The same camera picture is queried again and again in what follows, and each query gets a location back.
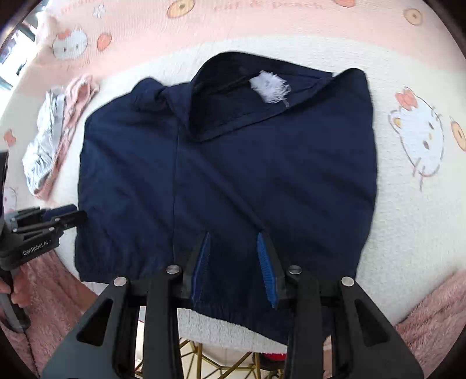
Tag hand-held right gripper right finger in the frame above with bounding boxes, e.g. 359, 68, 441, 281
257, 230, 425, 379

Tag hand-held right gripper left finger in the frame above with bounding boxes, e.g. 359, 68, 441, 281
41, 231, 212, 379

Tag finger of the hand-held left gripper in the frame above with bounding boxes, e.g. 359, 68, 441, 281
42, 204, 79, 221
45, 209, 88, 233

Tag navy blue shorts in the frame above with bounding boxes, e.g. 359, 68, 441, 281
75, 52, 377, 345

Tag person's left hand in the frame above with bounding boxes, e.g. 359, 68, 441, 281
0, 268, 33, 310

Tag pink fluffy robe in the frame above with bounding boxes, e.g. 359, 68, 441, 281
0, 251, 466, 379

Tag white printed pants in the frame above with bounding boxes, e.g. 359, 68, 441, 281
22, 87, 68, 190

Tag red slipper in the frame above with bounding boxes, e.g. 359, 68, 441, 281
260, 350, 288, 363

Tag pink printed pants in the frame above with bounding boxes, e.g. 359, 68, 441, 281
31, 75, 100, 200

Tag pink cat print blanket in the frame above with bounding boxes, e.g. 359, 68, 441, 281
0, 0, 466, 350

